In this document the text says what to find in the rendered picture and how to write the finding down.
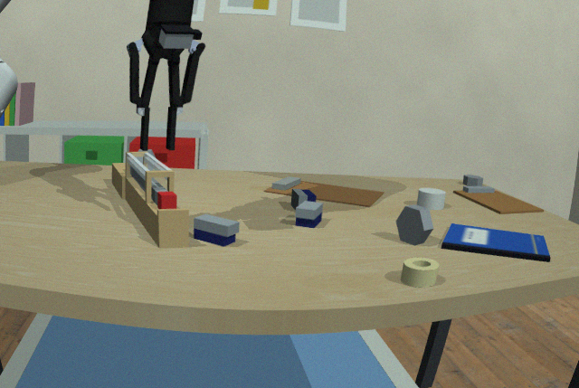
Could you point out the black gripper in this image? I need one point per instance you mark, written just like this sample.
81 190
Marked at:
163 12

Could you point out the pale grey cylinder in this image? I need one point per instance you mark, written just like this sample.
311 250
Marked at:
431 198

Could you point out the blue notebook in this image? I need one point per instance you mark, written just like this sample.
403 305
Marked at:
496 242

